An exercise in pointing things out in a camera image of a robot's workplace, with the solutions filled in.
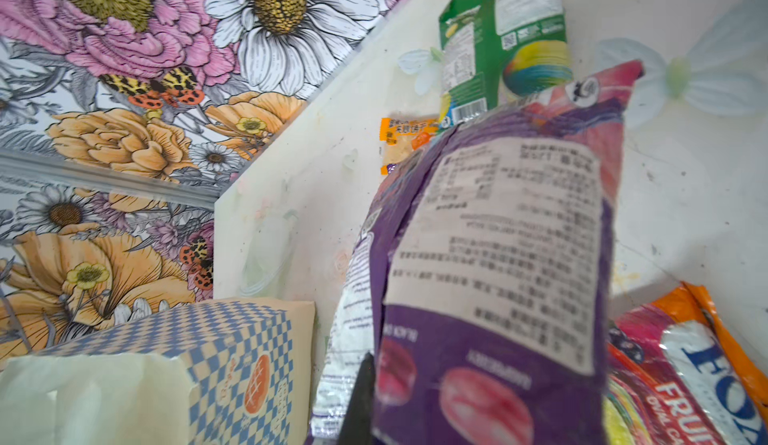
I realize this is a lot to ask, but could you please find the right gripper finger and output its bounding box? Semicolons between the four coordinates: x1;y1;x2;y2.
337;353;376;445

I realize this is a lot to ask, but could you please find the checkered paper bag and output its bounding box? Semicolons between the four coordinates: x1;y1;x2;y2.
1;298;315;444

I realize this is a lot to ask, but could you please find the purple candy bag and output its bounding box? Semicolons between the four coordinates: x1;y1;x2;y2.
307;60;644;444

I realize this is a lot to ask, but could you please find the Fox's fruits candy bag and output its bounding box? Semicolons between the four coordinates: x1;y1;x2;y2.
604;283;767;445

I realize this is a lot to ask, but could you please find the green rainbow snack bag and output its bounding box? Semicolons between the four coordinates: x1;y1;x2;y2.
439;0;573;129

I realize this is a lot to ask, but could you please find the small red orange packet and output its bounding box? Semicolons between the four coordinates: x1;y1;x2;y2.
379;117;439;175

